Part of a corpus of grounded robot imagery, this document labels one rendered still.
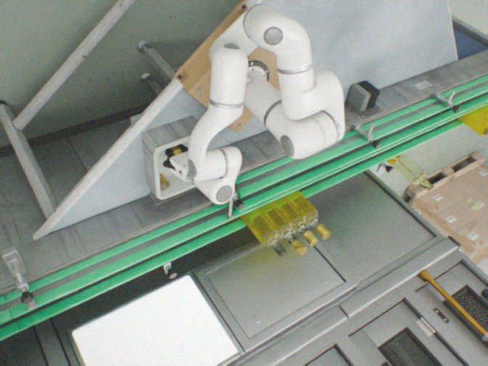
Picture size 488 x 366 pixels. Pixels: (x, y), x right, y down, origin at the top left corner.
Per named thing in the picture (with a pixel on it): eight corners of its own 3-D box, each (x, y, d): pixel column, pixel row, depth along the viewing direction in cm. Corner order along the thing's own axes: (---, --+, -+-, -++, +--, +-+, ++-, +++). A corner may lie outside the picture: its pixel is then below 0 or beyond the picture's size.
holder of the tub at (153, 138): (147, 194, 156) (157, 210, 152) (141, 131, 136) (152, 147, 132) (192, 176, 164) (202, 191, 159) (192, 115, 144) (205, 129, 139)
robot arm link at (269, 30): (304, 56, 117) (298, -4, 109) (320, 72, 105) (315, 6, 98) (251, 67, 116) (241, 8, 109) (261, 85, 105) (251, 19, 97)
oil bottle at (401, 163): (380, 157, 209) (424, 195, 194) (384, 147, 205) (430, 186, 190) (389, 153, 211) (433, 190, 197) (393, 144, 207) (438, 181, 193)
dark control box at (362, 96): (345, 101, 187) (359, 112, 182) (350, 84, 181) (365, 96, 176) (360, 95, 190) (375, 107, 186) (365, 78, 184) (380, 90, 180)
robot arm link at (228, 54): (278, 107, 111) (266, 87, 124) (293, 14, 100) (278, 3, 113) (210, 104, 108) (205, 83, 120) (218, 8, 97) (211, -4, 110)
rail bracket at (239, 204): (215, 204, 158) (234, 229, 151) (217, 169, 146) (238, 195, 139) (222, 201, 159) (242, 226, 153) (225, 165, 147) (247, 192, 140)
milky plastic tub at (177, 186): (146, 184, 152) (157, 202, 147) (141, 132, 136) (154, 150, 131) (192, 167, 160) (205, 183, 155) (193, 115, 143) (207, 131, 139)
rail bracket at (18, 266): (6, 263, 136) (29, 325, 123) (-12, 227, 123) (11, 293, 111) (23, 256, 138) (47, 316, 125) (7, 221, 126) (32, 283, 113)
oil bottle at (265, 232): (232, 208, 167) (266, 251, 155) (233, 198, 163) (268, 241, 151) (245, 202, 169) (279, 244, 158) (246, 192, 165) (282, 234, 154)
